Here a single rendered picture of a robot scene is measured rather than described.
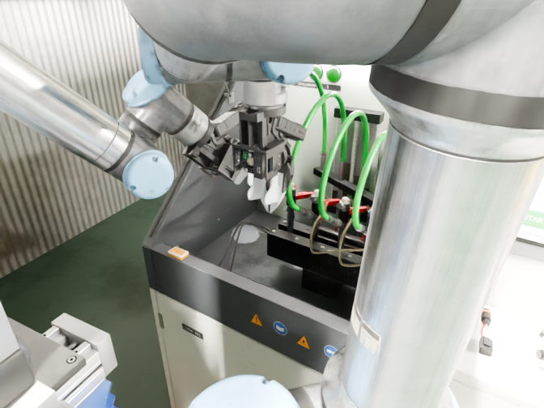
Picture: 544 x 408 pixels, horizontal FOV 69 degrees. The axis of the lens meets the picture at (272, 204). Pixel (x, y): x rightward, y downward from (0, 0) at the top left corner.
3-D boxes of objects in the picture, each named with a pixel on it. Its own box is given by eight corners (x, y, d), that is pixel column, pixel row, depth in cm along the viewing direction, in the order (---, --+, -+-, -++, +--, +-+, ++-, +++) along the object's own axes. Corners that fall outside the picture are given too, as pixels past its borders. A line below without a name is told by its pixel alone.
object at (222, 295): (158, 292, 121) (150, 248, 114) (168, 284, 124) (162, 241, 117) (348, 388, 92) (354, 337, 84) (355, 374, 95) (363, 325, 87)
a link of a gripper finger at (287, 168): (267, 189, 75) (267, 146, 71) (272, 186, 77) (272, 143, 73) (289, 195, 73) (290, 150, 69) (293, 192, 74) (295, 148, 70)
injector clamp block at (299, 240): (266, 274, 123) (266, 231, 115) (283, 257, 130) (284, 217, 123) (373, 316, 106) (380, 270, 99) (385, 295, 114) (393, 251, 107)
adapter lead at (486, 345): (490, 357, 76) (494, 349, 75) (478, 353, 77) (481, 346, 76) (490, 316, 86) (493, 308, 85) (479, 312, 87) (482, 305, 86)
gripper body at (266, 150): (231, 175, 71) (228, 107, 65) (259, 159, 77) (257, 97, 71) (268, 184, 67) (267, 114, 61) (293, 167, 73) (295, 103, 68)
